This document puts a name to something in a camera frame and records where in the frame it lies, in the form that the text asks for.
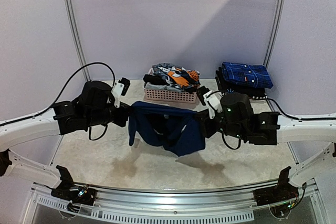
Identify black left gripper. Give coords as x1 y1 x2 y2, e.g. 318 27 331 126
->
86 101 133 127

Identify navy blue Mickey t-shirt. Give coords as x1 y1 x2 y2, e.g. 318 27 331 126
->
128 101 206 157

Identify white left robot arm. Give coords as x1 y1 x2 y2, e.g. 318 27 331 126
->
1 78 130 200

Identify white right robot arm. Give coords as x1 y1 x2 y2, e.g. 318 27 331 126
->
197 87 335 201

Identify black folded printed garment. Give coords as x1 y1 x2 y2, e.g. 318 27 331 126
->
215 67 268 100

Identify pink perforated plastic basket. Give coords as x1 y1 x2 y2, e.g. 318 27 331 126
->
143 68 202 104

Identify grey folded garment in basket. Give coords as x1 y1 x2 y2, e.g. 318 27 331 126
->
144 82 169 90

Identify black garment in basket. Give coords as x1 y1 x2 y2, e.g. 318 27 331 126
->
143 74 167 86

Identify orange patterned crumpled garment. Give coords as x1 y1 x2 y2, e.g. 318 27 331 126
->
152 63 200 93

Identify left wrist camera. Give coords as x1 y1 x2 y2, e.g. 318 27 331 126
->
111 77 130 108

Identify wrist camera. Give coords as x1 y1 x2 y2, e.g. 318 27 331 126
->
196 86 223 119
111 77 130 108

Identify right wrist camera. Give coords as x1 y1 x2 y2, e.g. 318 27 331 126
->
196 86 223 119

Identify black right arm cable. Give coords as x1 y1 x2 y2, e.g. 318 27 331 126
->
223 90 336 151

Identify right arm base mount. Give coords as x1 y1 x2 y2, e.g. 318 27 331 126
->
253 166 307 219

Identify aluminium front rail frame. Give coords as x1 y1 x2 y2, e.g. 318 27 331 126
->
23 180 329 223

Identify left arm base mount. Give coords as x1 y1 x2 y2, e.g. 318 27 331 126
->
51 165 97 214

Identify left aluminium corner post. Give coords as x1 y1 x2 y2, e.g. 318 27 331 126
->
64 0 87 67

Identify aluminium corner post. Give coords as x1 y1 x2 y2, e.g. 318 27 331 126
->
64 0 87 67
263 0 285 69

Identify right aluminium corner post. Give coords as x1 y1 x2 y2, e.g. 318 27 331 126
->
263 0 285 69

